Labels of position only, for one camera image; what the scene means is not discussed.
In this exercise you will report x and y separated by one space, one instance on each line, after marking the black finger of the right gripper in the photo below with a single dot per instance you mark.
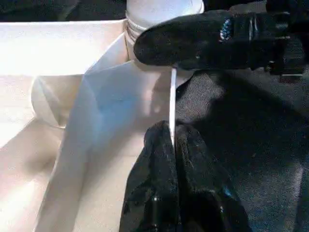
188 41

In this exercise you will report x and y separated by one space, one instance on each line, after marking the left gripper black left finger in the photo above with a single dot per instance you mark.
152 188

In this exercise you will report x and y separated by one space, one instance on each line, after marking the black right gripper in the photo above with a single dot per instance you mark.
275 41

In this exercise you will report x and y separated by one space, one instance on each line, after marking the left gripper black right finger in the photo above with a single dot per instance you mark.
207 193

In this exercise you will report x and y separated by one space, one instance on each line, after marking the white plastic table leg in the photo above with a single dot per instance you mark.
161 14

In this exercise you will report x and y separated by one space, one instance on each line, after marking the white plastic stool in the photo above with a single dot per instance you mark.
72 108

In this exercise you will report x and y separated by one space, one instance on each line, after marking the black glossy mat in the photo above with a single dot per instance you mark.
241 120

